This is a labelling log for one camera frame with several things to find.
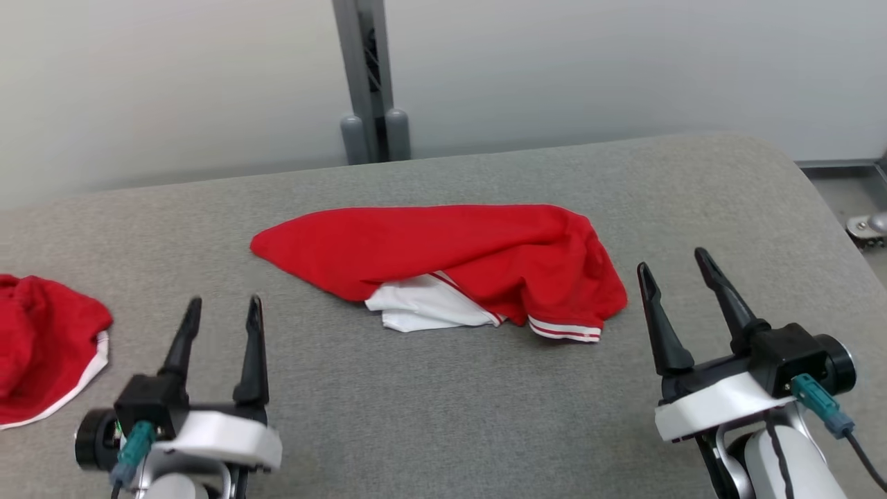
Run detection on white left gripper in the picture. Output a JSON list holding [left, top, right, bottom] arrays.
[[154, 295, 283, 473]]

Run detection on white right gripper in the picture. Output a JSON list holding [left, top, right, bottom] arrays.
[[637, 247, 799, 443]]

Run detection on red shorts with white trim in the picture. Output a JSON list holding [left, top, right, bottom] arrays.
[[0, 274, 113, 430]]

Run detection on red jersey with white sleeves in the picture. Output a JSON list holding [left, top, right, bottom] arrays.
[[249, 203, 629, 344]]

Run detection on silver metal caster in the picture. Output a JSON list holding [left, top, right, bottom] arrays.
[[845, 211, 887, 249]]

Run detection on teal plug left camera cable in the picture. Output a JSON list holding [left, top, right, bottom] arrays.
[[111, 419, 159, 499]]

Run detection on teal plug camera cable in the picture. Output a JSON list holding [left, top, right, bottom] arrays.
[[111, 419, 159, 499], [790, 373, 887, 493]]

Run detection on teal plug right camera cable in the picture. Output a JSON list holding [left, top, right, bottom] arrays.
[[790, 373, 887, 493]]

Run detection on grey metal floor rail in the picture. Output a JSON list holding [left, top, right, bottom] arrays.
[[797, 158, 887, 182]]

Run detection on grey cylindrical post foot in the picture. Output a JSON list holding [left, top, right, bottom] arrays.
[[385, 107, 411, 161], [340, 114, 368, 166]]

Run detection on grey metal partition post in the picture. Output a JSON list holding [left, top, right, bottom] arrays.
[[331, 0, 396, 164]]

